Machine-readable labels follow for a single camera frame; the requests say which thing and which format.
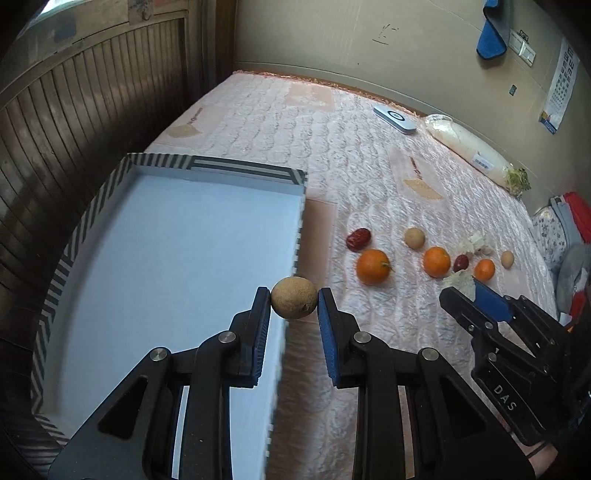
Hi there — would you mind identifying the blue grey hanging towel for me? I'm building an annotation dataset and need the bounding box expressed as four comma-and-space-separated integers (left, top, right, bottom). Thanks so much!
476, 0, 512, 60

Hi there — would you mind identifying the dark red date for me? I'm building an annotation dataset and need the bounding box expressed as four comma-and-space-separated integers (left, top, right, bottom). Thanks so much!
346, 228, 372, 252

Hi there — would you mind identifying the pale sugarcane chunk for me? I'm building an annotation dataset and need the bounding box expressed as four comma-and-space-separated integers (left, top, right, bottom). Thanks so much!
458, 232, 490, 257
443, 270, 476, 301

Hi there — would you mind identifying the striped white tray box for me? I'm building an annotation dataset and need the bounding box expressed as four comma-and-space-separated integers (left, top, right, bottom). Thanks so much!
32, 153, 307, 479

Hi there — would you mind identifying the white square device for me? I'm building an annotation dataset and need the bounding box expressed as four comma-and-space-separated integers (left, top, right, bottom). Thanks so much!
373, 105, 417, 135

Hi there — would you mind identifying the brown longan by orange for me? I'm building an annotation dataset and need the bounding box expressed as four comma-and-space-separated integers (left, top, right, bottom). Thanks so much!
404, 227, 426, 251

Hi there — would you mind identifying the large orange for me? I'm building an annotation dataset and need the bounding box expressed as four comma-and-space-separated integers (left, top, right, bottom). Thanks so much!
473, 258, 496, 283

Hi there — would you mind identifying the orange middle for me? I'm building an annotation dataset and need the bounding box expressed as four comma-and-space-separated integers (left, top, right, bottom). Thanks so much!
423, 246, 451, 278

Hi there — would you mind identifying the small orange near tray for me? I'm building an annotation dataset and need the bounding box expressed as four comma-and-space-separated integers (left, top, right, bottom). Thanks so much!
356, 249, 392, 286

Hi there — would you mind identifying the pale sugarcane chunk middle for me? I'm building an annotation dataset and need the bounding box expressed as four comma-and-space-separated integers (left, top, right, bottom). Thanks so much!
458, 232, 490, 257

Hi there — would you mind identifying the floral blanket pile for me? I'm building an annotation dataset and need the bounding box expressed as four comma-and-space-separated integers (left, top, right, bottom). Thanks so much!
532, 206, 568, 277

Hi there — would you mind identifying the red cloth on pile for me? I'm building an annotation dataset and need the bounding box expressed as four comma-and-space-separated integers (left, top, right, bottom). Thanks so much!
563, 192, 591, 244

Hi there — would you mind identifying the wrapped white daikon radish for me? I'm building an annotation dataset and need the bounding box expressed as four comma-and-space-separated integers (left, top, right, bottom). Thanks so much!
425, 114, 531, 197

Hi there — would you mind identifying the pale sugarcane chunk front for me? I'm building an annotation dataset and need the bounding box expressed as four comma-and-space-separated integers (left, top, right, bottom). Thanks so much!
443, 270, 476, 301

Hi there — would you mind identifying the red date centre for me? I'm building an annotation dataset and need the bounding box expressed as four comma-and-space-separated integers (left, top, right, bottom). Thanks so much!
453, 254, 470, 273

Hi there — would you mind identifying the brown longan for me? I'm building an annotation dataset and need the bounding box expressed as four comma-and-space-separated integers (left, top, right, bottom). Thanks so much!
404, 227, 426, 251
501, 250, 515, 270
270, 276, 318, 320

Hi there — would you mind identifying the grey clothing pile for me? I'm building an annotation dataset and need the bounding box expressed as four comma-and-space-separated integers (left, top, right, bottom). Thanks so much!
556, 244, 590, 313

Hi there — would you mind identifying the white wall switch panel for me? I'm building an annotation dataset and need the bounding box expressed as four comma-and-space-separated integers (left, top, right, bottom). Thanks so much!
508, 30, 536, 67

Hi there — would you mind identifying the pink quilted bed cover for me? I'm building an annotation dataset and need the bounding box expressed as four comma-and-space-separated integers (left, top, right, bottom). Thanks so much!
144, 69, 560, 480

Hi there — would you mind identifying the eye chart poster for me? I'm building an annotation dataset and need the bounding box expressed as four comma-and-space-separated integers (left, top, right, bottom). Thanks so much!
539, 37, 580, 134

